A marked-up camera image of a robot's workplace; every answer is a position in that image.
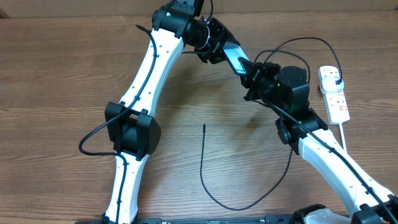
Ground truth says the blue Samsung smartphone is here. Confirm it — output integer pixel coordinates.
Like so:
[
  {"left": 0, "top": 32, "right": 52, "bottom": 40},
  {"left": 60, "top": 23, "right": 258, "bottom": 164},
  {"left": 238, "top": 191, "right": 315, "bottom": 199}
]
[{"left": 223, "top": 42, "right": 249, "bottom": 77}]

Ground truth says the black charger cable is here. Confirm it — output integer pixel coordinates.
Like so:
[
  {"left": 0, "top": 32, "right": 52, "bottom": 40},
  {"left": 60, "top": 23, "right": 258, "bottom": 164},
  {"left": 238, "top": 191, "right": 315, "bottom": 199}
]
[{"left": 200, "top": 37, "right": 344, "bottom": 212}]

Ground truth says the white power strip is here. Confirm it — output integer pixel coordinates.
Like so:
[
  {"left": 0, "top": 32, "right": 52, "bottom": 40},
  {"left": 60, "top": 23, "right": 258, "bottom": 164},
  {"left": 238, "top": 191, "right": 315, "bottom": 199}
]
[{"left": 318, "top": 65, "right": 350, "bottom": 124}]

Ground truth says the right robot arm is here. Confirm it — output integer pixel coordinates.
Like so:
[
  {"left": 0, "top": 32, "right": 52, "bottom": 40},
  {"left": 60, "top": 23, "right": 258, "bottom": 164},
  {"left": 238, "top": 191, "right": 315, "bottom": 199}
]
[{"left": 238, "top": 57, "right": 397, "bottom": 223}]

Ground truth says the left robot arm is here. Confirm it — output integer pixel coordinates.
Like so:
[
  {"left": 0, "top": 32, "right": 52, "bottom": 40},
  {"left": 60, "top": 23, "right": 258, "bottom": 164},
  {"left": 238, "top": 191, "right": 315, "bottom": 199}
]
[{"left": 99, "top": 1, "right": 247, "bottom": 223}]

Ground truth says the white charger plug adapter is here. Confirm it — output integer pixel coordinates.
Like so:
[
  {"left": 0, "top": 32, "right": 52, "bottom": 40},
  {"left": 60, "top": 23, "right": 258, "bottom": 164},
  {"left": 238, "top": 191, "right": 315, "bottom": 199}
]
[{"left": 320, "top": 76, "right": 345, "bottom": 94}]

